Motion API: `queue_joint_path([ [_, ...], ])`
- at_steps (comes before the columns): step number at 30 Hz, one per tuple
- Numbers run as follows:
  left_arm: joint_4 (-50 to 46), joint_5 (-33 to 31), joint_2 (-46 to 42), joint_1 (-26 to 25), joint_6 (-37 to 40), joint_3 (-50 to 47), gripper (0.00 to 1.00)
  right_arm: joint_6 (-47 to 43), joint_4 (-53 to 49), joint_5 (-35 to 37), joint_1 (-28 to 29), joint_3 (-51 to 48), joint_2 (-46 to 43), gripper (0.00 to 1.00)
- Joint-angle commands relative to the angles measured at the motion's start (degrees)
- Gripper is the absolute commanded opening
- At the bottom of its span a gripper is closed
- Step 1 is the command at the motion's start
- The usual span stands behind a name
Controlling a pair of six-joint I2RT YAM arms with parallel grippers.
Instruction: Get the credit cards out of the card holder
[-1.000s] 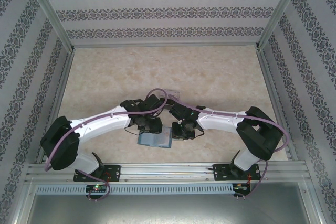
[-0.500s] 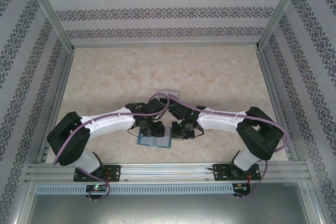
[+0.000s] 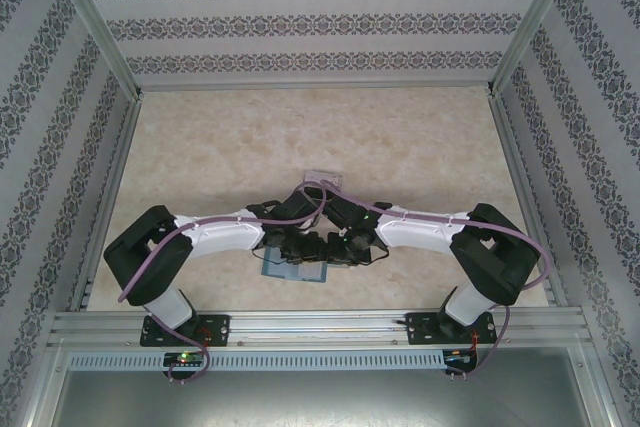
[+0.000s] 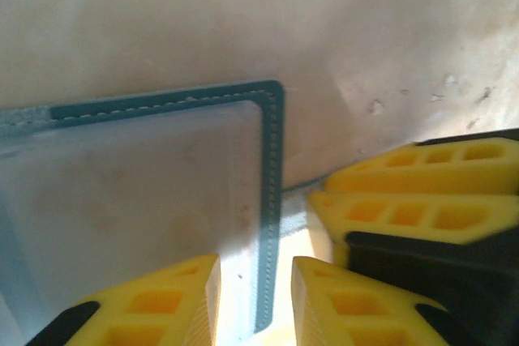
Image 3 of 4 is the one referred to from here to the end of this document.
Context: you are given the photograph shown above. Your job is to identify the teal leather card holder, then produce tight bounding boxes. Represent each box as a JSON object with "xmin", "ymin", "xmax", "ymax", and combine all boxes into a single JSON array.
[{"xmin": 259, "ymin": 245, "xmax": 331, "ymax": 284}]

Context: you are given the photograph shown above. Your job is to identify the aluminium mounting rail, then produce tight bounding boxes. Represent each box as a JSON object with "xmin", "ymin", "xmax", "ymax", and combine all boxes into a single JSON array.
[{"xmin": 47, "ymin": 310, "xmax": 594, "ymax": 348}]

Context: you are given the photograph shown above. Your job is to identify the aluminium frame post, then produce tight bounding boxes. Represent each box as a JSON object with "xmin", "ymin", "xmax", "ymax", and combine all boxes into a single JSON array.
[
  {"xmin": 485, "ymin": 0, "xmax": 585, "ymax": 97},
  {"xmin": 47, "ymin": 0, "xmax": 146, "ymax": 98}
]

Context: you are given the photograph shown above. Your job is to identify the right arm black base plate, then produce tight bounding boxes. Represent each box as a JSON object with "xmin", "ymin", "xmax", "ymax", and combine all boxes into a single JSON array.
[{"xmin": 405, "ymin": 311, "xmax": 499, "ymax": 347}]

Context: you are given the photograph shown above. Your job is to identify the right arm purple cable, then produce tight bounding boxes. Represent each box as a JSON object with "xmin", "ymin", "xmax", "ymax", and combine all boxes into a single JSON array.
[{"xmin": 322, "ymin": 176, "xmax": 551, "ymax": 381}]

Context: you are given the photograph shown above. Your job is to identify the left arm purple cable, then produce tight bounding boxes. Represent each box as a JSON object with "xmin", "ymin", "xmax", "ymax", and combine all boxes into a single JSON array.
[{"xmin": 117, "ymin": 181, "xmax": 329, "ymax": 384}]

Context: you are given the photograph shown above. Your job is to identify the clear acrylic card stand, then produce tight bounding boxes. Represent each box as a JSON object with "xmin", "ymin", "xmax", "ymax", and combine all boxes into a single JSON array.
[{"xmin": 301, "ymin": 170, "xmax": 347, "ymax": 194}]

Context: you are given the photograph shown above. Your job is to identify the grey metal panel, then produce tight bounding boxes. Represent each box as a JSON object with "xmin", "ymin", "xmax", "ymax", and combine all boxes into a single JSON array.
[{"xmin": 49, "ymin": 369, "xmax": 609, "ymax": 427}]

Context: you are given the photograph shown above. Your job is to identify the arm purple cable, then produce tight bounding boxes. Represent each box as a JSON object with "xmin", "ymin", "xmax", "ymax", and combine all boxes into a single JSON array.
[
  {"xmin": 117, "ymin": 181, "xmax": 329, "ymax": 384},
  {"xmin": 322, "ymin": 176, "xmax": 551, "ymax": 381}
]

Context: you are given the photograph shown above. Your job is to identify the slotted grey cable duct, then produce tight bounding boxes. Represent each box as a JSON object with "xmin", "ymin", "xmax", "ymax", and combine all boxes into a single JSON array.
[{"xmin": 67, "ymin": 350, "xmax": 446, "ymax": 371}]

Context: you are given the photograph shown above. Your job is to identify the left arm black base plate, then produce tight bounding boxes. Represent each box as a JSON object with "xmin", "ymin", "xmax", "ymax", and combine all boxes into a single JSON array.
[{"xmin": 139, "ymin": 314, "xmax": 231, "ymax": 348}]

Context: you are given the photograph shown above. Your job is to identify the left wrist thin black cable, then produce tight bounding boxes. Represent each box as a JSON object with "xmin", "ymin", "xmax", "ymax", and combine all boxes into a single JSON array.
[{"xmin": 249, "ymin": 244, "xmax": 281, "ymax": 263}]

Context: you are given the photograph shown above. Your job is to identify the aluminium side rail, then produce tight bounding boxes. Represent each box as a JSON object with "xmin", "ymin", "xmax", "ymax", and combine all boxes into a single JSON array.
[
  {"xmin": 487, "ymin": 89, "xmax": 571, "ymax": 308},
  {"xmin": 67, "ymin": 91, "xmax": 146, "ymax": 313}
]

